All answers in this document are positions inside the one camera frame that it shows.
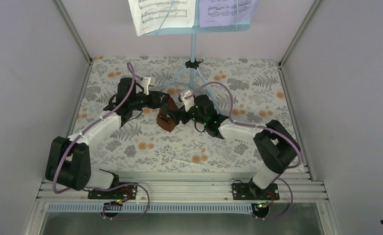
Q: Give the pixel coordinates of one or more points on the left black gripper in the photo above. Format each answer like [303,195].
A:
[158,101]

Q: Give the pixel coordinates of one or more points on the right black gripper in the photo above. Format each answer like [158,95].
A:
[184,115]

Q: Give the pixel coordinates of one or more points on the brown wooden metronome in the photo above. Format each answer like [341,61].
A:
[166,118]

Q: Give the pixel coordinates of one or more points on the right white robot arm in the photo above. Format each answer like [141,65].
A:
[276,146]

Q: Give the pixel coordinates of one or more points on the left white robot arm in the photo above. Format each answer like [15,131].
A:
[69,160]

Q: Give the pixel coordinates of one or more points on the light blue music stand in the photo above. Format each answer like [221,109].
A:
[186,76]

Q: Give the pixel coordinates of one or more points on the floral patterned table mat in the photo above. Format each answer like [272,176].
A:
[249,89]

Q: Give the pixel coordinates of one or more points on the white sheet music page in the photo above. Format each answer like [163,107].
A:
[152,15]

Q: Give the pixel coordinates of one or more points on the lavender sheet music page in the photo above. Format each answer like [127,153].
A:
[225,12]

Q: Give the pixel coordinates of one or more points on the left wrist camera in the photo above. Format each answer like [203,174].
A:
[145,83]

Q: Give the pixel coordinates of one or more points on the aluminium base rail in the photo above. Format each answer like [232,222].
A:
[216,187]

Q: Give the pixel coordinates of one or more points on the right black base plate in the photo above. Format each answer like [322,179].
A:
[245,191]

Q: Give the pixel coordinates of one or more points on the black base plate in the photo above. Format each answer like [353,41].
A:
[245,191]
[123,193]

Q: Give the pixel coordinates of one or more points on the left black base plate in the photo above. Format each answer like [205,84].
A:
[123,193]

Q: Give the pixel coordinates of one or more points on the perforated cable tray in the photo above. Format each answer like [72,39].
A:
[133,207]

